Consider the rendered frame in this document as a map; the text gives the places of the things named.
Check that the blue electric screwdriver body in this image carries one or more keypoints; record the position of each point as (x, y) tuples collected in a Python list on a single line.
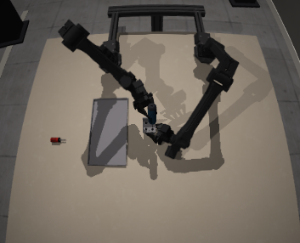
[(152, 113)]

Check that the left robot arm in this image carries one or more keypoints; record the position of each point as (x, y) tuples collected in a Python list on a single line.
[(223, 74)]

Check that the grey l-shaped metal bracket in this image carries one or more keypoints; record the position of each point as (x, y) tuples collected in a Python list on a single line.
[(148, 126)]

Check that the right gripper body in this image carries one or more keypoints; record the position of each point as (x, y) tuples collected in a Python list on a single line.
[(145, 100)]

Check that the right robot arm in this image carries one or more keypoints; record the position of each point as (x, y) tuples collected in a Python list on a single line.
[(71, 33)]

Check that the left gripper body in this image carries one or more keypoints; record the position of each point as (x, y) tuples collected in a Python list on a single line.
[(157, 139)]

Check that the red screwdriver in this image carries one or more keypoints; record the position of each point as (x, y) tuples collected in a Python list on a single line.
[(55, 140)]

